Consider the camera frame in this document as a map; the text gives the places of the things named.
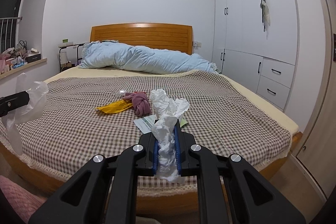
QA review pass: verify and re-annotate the clear plastic glove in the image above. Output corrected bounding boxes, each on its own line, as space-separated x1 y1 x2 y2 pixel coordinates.
1 73 49 155

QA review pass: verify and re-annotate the purple knotted cloth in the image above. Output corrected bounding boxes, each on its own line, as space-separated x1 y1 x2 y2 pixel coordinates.
122 92 151 117

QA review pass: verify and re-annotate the white tissue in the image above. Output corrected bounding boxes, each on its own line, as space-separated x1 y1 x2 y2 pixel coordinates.
149 89 190 185

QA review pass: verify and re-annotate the green white food package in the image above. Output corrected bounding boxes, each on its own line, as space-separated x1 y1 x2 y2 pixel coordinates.
133 114 188 134

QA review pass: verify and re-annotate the windowsill clutter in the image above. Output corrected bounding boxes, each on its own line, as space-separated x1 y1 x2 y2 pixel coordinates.
0 40 42 74

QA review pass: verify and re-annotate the yellow paper package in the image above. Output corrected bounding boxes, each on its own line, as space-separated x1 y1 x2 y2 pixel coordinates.
96 99 133 114

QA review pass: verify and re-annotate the checkered bed blanket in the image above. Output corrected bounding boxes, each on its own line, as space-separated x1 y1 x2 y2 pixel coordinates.
17 69 298 181

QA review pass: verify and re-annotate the black bedside table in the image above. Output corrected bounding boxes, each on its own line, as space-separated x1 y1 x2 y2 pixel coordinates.
58 39 85 72

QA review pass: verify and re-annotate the left pink fluffy slipper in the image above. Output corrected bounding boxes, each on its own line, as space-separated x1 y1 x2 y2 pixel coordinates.
1 176 47 223

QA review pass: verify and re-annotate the light blue duvet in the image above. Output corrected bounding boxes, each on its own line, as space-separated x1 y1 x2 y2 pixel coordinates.
79 40 217 75

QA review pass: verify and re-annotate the white wardrobe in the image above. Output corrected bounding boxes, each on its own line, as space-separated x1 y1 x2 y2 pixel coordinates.
213 0 298 110

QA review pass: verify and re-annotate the hanging item on wardrobe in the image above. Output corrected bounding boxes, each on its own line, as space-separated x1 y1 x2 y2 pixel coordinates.
260 0 270 32

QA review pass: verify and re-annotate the wooden bed frame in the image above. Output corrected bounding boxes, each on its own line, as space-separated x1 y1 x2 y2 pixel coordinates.
1 23 302 216

